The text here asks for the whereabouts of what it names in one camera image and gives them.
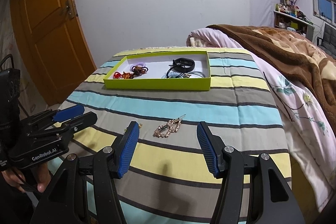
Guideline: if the lime green cardboard tray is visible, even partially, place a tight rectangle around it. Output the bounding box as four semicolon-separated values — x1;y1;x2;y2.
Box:
103;50;211;91

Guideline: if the orange wooden door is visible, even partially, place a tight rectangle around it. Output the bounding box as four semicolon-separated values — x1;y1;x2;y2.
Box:
10;0;96;105

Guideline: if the cluttered white shelf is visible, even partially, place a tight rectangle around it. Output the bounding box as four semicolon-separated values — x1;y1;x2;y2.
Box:
273;0;314;41

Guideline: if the brass door latch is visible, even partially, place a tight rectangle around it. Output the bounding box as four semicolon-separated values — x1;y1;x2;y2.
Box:
60;0;78;19

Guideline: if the striped bed cover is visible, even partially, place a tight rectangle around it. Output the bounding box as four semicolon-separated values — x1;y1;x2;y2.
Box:
60;48;291;223

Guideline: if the rose gold rhinestone hair clip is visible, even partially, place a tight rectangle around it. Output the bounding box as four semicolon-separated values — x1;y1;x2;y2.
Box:
153;114;186;138

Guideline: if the pink floral duvet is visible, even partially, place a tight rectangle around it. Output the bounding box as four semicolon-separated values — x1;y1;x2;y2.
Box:
186;27;335;221

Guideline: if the amber bead hair tie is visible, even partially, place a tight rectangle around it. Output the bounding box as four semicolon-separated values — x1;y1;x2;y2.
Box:
131;65;149;77

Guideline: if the black cord bead bracelet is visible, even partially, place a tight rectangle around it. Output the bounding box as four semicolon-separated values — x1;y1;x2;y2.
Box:
166;61;195;80

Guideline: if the black office chair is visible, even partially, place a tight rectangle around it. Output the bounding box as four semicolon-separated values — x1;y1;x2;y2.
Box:
317;24;336;59

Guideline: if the person's left hand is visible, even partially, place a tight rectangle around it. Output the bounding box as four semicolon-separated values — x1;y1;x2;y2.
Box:
2;162;51;193

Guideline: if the black wristband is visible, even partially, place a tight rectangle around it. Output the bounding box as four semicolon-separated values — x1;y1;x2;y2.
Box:
172;58;195;73

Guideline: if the gold bead hair tie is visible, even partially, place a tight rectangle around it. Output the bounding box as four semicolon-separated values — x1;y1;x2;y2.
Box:
123;123;144;132

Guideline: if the window with metal frame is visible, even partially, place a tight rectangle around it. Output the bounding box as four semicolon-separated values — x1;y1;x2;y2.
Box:
313;0;335;25

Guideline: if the orange red knot ornament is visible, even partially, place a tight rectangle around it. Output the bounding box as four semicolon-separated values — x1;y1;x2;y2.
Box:
122;72;137;79

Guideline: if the brown fleece blanket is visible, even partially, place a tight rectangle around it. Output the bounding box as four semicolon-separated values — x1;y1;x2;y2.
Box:
209;24;335;129

